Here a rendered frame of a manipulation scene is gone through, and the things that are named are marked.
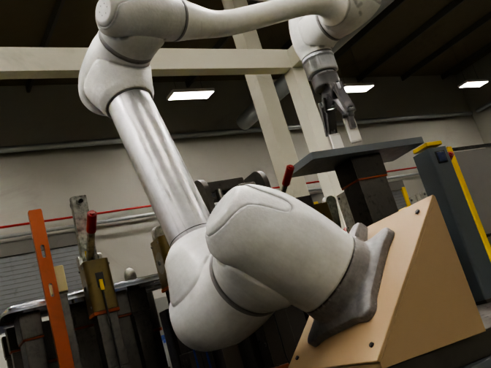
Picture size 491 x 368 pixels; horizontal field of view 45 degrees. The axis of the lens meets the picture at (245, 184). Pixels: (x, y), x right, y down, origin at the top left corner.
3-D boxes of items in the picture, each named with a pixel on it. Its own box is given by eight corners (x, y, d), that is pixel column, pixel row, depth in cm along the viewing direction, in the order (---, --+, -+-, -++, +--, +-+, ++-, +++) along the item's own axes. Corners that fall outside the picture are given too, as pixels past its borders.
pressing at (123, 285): (404, 231, 217) (402, 227, 217) (447, 212, 198) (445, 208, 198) (-4, 328, 152) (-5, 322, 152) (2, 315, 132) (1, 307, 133)
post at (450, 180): (485, 301, 166) (429, 155, 176) (506, 296, 159) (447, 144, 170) (466, 307, 162) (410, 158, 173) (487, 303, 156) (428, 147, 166)
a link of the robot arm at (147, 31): (171, -20, 135) (147, 27, 144) (99, -34, 123) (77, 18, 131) (196, 20, 130) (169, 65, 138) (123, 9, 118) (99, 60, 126)
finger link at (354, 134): (352, 117, 157) (354, 115, 156) (361, 141, 155) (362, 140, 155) (342, 119, 156) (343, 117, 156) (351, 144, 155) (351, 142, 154)
